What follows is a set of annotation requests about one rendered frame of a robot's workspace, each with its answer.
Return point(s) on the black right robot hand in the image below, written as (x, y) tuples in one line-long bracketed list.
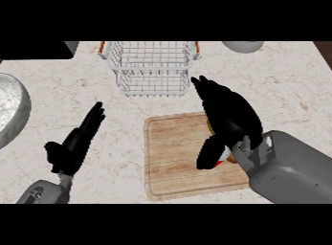
[(229, 118)]

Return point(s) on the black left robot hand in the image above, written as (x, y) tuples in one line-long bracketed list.
[(76, 143)]

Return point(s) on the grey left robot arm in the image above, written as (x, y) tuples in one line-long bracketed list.
[(48, 190)]

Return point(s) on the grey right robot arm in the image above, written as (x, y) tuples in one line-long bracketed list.
[(291, 170)]

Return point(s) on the red and white can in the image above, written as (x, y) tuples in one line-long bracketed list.
[(225, 158)]

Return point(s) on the wooden cutting board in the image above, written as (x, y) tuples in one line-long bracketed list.
[(185, 156)]

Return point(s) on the grey metal bowl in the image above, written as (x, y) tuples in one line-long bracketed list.
[(0, 111)]

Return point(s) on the pale grey round pot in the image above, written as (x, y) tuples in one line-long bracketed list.
[(242, 46)]

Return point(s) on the black appliance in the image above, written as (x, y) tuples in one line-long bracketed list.
[(31, 49)]

